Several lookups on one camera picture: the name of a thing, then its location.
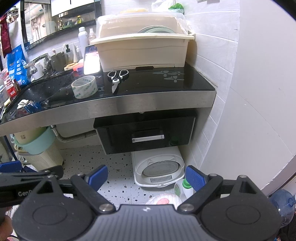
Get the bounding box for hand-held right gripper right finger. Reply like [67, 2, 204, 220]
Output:
[180, 165, 263, 212]

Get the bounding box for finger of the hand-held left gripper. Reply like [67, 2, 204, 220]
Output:
[0, 161, 22, 173]
[0, 165, 64, 206]

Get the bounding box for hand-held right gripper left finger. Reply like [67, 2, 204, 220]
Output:
[35, 165, 116, 213]

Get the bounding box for black drawer cabinet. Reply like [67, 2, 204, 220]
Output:
[93, 113, 197, 155]

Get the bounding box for green cap plastic bottle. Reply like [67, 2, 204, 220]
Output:
[174, 178, 195, 202]

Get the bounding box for cream laundry basket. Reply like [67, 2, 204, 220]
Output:
[21, 146, 64, 166]

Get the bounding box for teal plastic basin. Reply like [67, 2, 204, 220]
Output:
[13, 126, 61, 155]

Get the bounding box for white pink patterned slipper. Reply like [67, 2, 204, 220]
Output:
[145, 192, 183, 206]

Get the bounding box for blue white packet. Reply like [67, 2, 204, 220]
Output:
[17, 99, 42, 114]

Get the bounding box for red white boxes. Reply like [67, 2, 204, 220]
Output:
[0, 70, 22, 99]

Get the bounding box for black sink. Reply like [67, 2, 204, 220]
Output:
[13, 70, 75, 109]

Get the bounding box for clear packing tape roll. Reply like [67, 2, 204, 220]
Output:
[71, 75, 99, 100]

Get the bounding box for blue water jug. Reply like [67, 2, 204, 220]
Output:
[269, 189, 296, 228]

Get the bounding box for white black scissors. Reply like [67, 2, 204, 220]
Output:
[107, 69, 129, 94]

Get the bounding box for blue printed bag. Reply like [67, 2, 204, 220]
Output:
[6, 45, 31, 87]

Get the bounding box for chrome faucet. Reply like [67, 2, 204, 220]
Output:
[24, 53, 53, 75]

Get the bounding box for grey mug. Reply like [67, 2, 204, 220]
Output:
[51, 52, 69, 71]

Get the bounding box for smartphone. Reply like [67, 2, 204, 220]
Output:
[83, 44, 102, 75]

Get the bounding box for dark red cloth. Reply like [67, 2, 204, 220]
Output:
[0, 16, 12, 59]

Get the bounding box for beige lidded dish rack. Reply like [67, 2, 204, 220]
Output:
[90, 10, 196, 73]

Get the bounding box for white spray bottle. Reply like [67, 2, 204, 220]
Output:
[78, 26, 90, 47]

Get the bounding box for mirror cabinet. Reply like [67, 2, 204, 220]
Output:
[20, 0, 102, 50]

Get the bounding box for white plastic bag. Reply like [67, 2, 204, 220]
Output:
[151, 0, 184, 12]

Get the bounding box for corrugated metal drain hose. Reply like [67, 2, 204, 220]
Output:
[50, 125, 98, 143]

